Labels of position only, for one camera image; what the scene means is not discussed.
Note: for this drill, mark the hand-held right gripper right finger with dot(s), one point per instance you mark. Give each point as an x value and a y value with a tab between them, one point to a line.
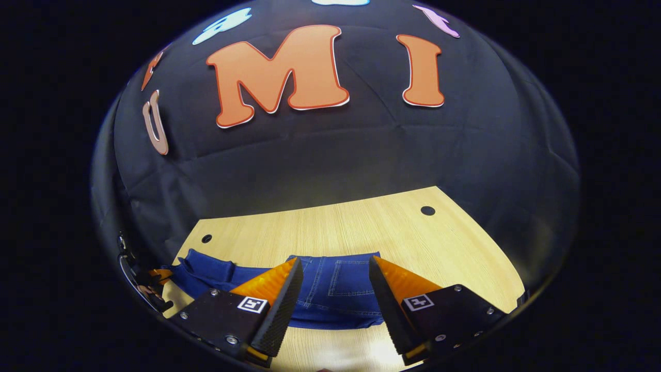
390	305

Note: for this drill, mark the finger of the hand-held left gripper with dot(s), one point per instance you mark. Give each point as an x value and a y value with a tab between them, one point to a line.
161	274

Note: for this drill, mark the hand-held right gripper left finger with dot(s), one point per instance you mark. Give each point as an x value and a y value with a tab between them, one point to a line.
281	305

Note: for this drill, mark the blue denim jeans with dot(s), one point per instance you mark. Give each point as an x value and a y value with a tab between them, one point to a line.
341	289

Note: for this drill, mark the black backdrop cloth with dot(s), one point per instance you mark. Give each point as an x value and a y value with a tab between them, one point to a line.
361	155

